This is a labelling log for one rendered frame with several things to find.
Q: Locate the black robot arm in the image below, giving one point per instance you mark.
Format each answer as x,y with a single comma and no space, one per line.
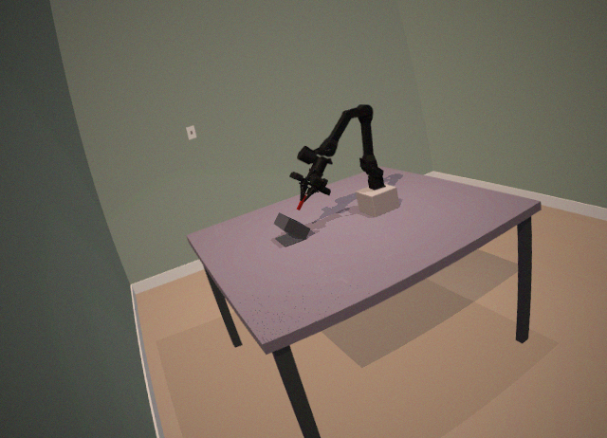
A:
368,162

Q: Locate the grey sloped panel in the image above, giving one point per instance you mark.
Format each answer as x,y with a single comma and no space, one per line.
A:
296,231

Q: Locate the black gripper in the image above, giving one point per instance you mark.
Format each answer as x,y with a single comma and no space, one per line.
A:
304,183

